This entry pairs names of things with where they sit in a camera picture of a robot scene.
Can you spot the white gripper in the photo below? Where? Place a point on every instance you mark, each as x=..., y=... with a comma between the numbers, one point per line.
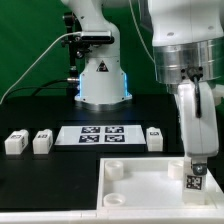
x=197, y=117

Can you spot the white square tabletop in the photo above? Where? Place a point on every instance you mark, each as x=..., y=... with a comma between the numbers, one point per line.
x=149, y=183

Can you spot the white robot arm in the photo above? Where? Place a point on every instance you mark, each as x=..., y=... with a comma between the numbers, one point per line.
x=187, y=47

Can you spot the white corner fence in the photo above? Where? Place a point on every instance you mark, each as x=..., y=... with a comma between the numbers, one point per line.
x=117, y=216

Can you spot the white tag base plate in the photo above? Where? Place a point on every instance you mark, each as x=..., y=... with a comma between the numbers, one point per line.
x=100, y=135

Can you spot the black camera stand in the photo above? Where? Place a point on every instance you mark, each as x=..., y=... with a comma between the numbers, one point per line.
x=76, y=51

